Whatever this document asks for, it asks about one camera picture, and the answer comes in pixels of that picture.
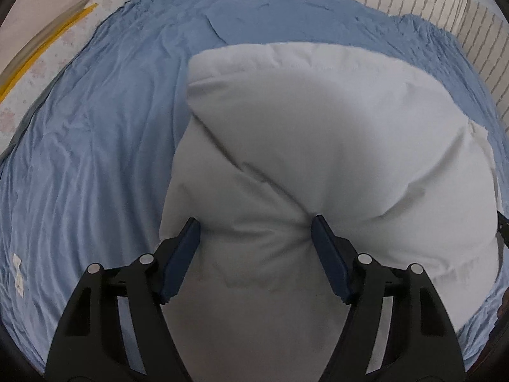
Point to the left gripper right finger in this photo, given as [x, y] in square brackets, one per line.
[397, 328]

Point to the blue bed sheet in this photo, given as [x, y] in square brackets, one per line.
[86, 177]

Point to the person's right hand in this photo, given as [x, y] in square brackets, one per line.
[504, 306]

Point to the white sheet label tag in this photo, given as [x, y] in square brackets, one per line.
[19, 282]

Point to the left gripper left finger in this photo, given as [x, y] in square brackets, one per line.
[113, 329]

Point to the light grey puffer jacket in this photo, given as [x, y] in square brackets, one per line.
[280, 133]

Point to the floral mattress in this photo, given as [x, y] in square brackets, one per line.
[41, 60]

